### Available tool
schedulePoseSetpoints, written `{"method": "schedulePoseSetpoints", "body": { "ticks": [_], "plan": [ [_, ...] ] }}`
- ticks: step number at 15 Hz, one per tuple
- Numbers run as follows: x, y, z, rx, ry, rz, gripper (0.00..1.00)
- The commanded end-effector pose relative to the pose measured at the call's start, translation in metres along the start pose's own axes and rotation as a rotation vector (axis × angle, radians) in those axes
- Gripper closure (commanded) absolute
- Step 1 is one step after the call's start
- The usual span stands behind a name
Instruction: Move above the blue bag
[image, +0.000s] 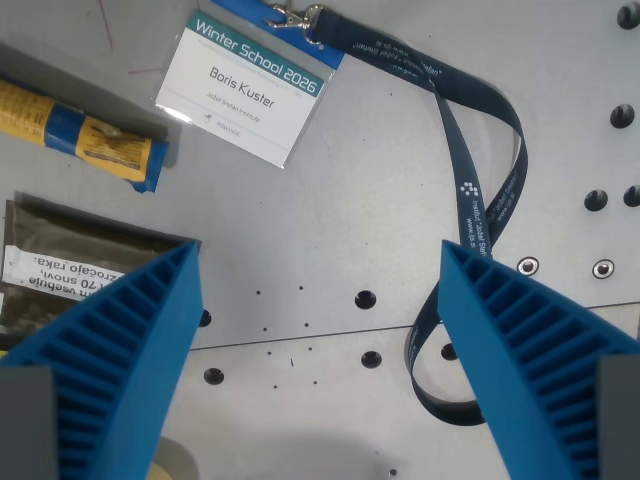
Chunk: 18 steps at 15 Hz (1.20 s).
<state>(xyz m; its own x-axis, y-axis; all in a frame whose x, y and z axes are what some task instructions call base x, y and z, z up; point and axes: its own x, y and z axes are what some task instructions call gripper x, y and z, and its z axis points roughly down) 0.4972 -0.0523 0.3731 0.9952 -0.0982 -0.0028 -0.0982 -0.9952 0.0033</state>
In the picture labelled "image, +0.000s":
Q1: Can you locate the beige round object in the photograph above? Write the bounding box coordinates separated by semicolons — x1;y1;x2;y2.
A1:
148;436;197;480

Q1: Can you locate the white name badge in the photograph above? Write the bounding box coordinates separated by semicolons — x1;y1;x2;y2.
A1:
154;0;347;171

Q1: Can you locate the brown pouch with white label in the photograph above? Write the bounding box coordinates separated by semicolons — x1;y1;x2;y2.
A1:
0;199;202;352

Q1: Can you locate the silver metal lanyard clip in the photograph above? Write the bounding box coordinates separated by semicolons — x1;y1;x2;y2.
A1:
264;2;326;51

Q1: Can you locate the dark blue printed lanyard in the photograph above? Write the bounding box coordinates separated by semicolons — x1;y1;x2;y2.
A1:
303;6;530;428

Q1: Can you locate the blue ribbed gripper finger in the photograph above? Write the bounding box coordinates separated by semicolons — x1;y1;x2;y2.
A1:
436;239;640;480
0;238;205;480

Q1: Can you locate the blue bag with yellow label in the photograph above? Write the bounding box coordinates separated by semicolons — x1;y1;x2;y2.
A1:
0;79;171;196

